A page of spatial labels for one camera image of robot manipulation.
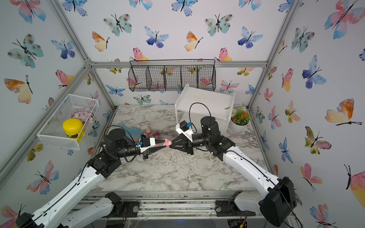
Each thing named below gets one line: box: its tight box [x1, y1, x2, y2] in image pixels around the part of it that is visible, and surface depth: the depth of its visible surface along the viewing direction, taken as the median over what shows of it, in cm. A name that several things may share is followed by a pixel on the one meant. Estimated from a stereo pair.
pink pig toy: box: [163, 138, 173, 147], surface depth 63 cm
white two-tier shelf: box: [174, 84, 236, 136], surface depth 78 cm
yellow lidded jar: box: [62, 118, 85, 143], surface depth 65 cm
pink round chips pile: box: [71, 107, 95, 125], surface depth 70 cm
